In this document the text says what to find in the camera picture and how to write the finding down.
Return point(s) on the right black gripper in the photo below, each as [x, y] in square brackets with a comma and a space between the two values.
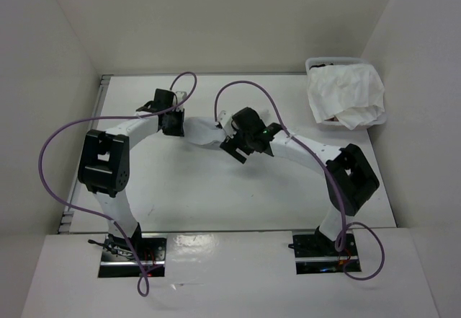
[231, 144]

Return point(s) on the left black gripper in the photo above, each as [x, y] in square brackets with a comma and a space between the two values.
[178, 130]

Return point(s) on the white pleated skirt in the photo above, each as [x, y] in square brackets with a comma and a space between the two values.
[345, 91]

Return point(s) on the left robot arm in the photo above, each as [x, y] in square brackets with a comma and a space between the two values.
[104, 166]

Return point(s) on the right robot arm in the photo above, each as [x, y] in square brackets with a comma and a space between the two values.
[350, 179]

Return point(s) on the black garment in basket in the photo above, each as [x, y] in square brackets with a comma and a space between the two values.
[320, 66]

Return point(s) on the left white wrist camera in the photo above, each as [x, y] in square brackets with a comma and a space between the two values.
[180, 97]

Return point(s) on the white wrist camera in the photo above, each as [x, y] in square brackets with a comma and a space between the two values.
[180, 97]
[225, 121]

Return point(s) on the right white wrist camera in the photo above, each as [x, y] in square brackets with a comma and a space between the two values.
[225, 121]

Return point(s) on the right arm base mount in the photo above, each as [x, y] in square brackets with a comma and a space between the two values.
[316, 254]

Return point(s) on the aluminium table edge rail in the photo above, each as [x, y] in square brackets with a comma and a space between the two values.
[78, 194]

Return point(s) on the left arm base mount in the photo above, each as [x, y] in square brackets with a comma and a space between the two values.
[119, 261]

